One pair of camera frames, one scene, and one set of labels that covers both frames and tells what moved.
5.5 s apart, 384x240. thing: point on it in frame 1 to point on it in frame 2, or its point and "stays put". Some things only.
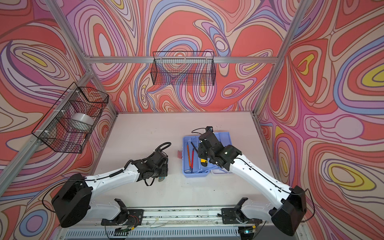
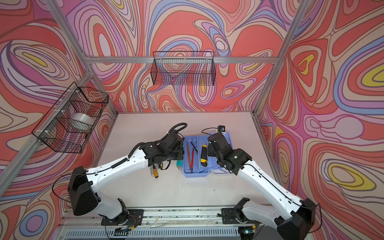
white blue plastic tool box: x=191 y=161 stays put
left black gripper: x=165 y=168 to x=181 y=150
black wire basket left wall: x=67 y=126 stays put
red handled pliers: x=190 y=170 stays put
